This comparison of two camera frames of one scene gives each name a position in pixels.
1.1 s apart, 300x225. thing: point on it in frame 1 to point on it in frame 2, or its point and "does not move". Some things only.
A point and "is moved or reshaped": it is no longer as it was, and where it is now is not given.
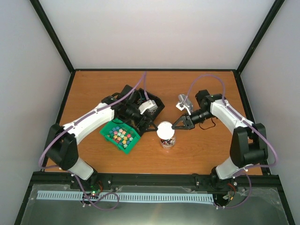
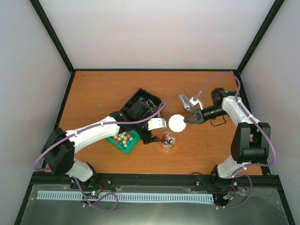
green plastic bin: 121,134 does not move
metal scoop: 184,99 does not move
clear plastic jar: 168,144 does not move
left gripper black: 146,124 to 144,137
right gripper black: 188,123 to 199,117
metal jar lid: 165,131 is moved or reshaped
